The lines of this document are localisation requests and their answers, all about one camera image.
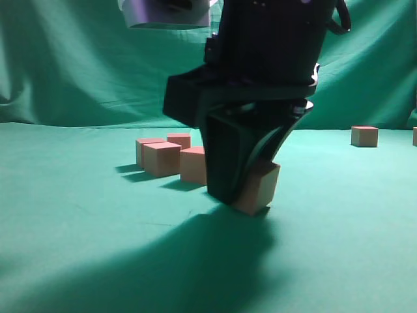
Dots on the red cube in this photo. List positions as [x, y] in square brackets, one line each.
[193, 165]
[140, 160]

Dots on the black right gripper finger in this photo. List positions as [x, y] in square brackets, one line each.
[228, 141]

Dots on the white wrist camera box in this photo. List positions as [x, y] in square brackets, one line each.
[173, 15]

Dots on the green cloth backdrop and cover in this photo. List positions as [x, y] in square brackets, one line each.
[84, 230]

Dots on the red cube row end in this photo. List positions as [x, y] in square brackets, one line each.
[364, 136]

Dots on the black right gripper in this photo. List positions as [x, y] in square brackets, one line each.
[264, 50]

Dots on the red cube placed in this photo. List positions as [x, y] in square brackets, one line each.
[182, 139]
[259, 188]
[162, 159]

